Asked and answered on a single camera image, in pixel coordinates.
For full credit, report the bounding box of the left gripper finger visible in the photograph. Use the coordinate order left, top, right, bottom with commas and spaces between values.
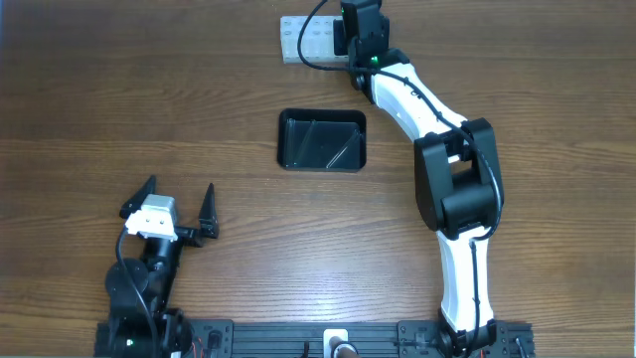
198, 182, 221, 240
118, 174, 158, 220

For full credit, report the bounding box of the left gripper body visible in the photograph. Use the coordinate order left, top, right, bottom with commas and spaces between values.
173, 225, 207, 249

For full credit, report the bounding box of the clear test tube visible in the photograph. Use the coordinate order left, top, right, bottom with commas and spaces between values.
326, 128, 362, 169
294, 119, 318, 167
284, 118, 298, 168

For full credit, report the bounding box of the black tray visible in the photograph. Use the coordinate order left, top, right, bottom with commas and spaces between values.
276, 107, 368, 173

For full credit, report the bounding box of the white test tube rack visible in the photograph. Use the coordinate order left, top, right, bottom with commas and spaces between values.
279, 15, 349, 65

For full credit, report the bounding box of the mounting rail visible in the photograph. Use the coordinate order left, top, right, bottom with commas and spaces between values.
93, 319, 536, 358

